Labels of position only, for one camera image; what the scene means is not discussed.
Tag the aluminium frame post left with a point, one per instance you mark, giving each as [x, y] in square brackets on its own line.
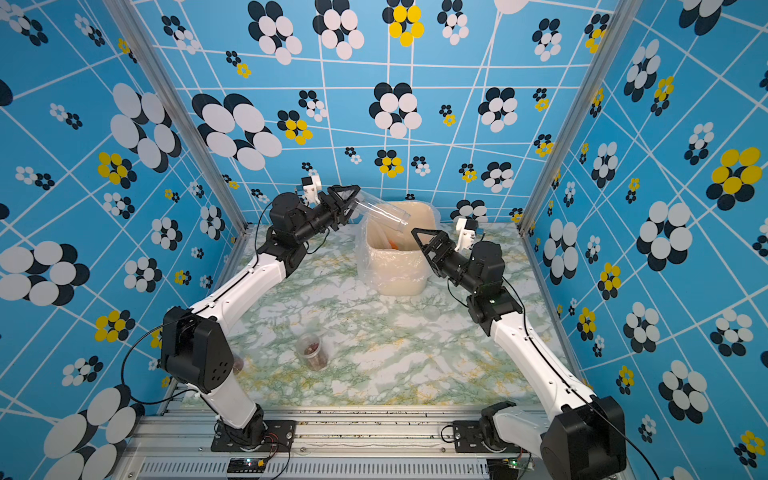
[127, 22]

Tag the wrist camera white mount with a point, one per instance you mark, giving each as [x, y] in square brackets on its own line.
[311, 187]
[466, 230]

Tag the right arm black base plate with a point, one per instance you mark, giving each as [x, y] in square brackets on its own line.
[468, 437]

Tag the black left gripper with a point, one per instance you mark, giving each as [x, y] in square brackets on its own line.
[333, 211]

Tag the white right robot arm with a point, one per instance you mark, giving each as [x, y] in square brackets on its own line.
[582, 436]

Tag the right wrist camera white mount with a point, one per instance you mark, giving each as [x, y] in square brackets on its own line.
[466, 230]

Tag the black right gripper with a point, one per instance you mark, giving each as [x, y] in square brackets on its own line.
[438, 248]

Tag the aluminium frame post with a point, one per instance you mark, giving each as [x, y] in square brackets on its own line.
[621, 21]
[127, 22]

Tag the left green circuit board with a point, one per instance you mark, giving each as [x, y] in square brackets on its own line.
[243, 466]

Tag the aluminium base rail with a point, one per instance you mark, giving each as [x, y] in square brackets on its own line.
[368, 442]

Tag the green circuit board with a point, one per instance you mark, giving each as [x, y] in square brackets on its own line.
[243, 466]
[506, 469]

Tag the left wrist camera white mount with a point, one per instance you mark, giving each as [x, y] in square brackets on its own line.
[311, 187]

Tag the aluminium frame post right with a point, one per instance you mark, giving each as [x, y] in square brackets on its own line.
[621, 21]

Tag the clear plastic bin liner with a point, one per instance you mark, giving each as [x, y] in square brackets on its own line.
[366, 264]

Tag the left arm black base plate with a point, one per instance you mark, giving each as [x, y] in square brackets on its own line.
[270, 435]

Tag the clear jar with dried flowers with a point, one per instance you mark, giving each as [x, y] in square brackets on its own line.
[311, 350]

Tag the right green circuit board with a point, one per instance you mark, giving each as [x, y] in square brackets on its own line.
[506, 469]

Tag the cream plastic trash bin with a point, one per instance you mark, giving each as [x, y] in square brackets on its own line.
[399, 258]

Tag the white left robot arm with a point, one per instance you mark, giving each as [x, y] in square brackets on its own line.
[195, 348]

